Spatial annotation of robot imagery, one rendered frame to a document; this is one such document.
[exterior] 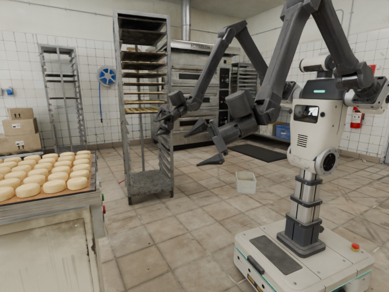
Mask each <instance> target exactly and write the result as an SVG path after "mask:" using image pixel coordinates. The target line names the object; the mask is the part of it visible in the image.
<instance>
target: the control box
mask: <svg viewBox="0 0 389 292"><path fill-rule="evenodd" d="M98 179H99V174H98V173H96V181H99V180H98ZM100 195H101V188H100ZM90 208H91V213H92V215H93V216H92V218H93V227H94V236H95V239H98V238H103V237H104V236H105V230H104V214H103V208H102V199H101V203H98V204H94V205H90Z"/></svg>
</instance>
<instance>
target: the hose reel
mask: <svg viewBox="0 0 389 292"><path fill-rule="evenodd" d="M97 79H98V81H99V95H100V84H102V85H103V86H107V87H109V90H111V88H110V86H114V85H116V84H117V78H116V69H115V68H114V67H113V66H110V65H103V66H102V67H100V68H99V69H98V70H97ZM100 115H101V99H100ZM101 123H102V116H101Z"/></svg>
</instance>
